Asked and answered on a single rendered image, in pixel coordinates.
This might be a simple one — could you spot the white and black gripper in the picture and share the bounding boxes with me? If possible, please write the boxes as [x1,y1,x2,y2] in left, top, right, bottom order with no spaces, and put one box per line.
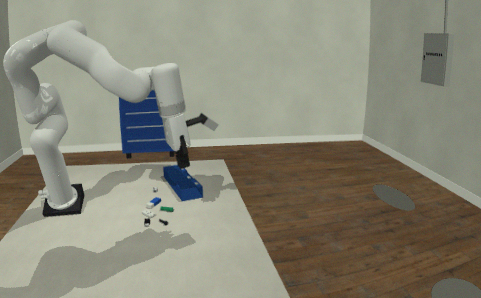
[159,109,190,169]

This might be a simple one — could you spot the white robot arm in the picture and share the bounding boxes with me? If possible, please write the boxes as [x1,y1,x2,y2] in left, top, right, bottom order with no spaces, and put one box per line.
[3,20,186,210]

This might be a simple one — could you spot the blue three-compartment bin rack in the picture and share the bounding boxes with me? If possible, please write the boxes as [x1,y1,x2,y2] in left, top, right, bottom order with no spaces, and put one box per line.
[163,165,203,201]

